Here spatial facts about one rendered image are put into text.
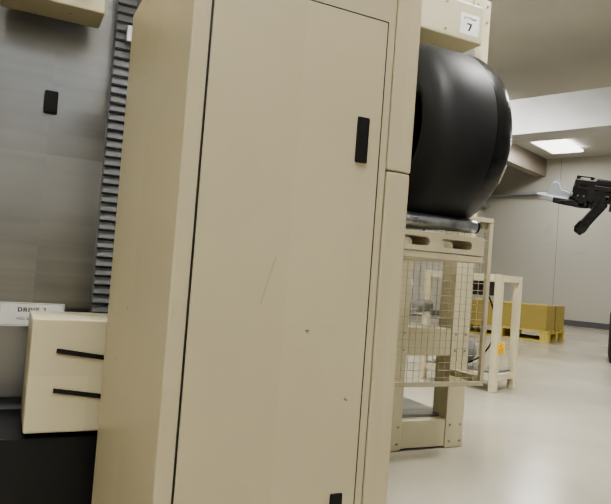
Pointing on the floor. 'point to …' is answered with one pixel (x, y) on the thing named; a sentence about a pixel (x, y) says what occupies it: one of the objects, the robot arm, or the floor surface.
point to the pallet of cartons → (531, 316)
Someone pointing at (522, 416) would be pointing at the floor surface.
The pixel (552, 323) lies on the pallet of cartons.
